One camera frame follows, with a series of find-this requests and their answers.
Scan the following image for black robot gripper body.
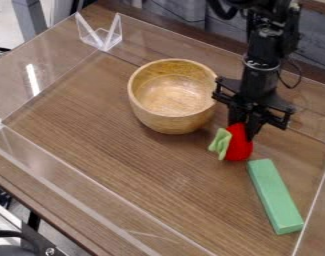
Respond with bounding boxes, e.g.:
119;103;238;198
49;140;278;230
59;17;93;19
212;66;295;130

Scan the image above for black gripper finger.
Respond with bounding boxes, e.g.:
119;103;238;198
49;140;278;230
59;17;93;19
228;104;246;125
246;112;266;141

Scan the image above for red felt fruit green leaf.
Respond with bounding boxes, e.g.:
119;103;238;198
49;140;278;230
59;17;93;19
207;123;252;161

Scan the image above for light wooden bowl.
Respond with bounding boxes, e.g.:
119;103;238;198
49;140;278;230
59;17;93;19
127;58;216;134

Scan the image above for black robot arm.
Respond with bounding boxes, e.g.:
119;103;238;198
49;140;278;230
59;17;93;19
206;0;302;139

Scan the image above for green rectangular block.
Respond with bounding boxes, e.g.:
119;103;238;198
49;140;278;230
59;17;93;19
247;159;303;235

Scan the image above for black equipment under table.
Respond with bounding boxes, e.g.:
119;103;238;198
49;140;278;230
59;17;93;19
0;188;68;256

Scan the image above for clear acrylic enclosure wall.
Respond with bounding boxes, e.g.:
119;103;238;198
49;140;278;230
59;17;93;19
0;17;325;256

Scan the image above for clear acrylic corner bracket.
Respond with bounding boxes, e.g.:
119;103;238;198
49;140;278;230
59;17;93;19
75;12;123;52

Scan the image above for grey post behind table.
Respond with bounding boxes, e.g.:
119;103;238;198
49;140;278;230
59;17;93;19
10;0;47;41

